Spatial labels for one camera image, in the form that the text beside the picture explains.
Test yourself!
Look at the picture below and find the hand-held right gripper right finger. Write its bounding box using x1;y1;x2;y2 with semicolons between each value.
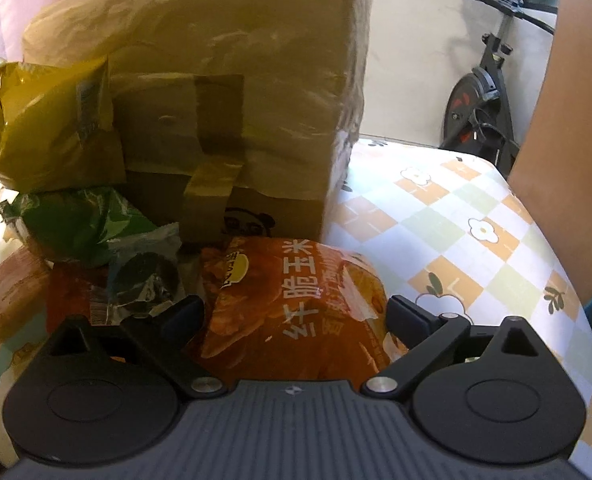
360;295;546;402

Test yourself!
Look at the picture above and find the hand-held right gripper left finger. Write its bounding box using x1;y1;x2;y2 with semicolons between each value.
41;295;227;399

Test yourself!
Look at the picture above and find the orange chip bag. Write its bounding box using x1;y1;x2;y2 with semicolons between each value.
186;235;409;386

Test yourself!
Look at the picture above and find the clear dark cookie packet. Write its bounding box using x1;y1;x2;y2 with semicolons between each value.
90;222;185;326

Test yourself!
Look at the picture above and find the checked floral tablecloth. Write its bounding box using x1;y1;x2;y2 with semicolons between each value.
0;135;592;480

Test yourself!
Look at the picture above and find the red-orange snack packet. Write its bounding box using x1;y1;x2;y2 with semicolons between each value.
46;264;123;342

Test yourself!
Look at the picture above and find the green snack bag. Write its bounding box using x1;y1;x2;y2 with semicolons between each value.
0;185;159;269

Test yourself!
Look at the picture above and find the brown snack packet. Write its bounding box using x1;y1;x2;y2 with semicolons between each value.
0;245;53;347

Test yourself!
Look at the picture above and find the black exercise bike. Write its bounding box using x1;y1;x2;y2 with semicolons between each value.
438;0;559;169

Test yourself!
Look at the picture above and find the yellow snack bag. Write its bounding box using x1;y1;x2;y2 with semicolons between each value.
0;55;128;194

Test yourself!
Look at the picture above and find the brown board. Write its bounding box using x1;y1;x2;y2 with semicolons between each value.
506;0;592;307

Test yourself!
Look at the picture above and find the paper-wrapped cardboard box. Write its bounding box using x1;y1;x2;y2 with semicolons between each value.
22;0;375;242

